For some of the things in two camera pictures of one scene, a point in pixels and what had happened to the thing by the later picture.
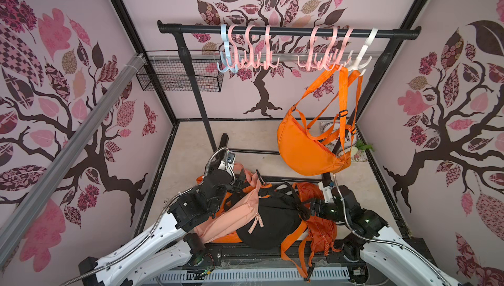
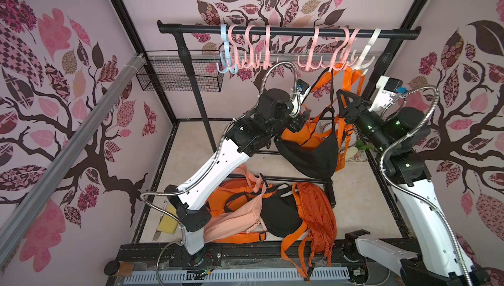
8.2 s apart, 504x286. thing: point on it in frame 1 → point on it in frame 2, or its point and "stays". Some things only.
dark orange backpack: x=315 y=235 stays
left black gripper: x=236 y=184 → x=294 y=122
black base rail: x=340 y=254 stays
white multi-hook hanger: x=355 y=67 stays
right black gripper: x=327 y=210 → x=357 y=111
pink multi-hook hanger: x=237 y=63 stays
